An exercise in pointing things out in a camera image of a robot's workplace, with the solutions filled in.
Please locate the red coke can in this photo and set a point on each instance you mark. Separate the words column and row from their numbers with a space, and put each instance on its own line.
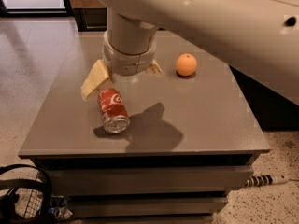
column 114, row 114

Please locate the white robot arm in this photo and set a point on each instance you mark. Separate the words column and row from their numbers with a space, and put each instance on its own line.
column 259, row 38

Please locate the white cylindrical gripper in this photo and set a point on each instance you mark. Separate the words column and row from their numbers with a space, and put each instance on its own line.
column 129, row 63

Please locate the wooden counter with shelf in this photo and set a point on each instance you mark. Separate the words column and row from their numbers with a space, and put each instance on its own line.
column 90, row 15

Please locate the orange fruit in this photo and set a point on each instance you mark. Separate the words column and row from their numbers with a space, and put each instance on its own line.
column 186, row 65

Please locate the wire mesh basket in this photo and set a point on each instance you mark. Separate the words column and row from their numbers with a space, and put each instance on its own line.
column 33, row 203

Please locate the grey drawer cabinet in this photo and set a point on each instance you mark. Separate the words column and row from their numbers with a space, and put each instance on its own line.
column 190, row 141

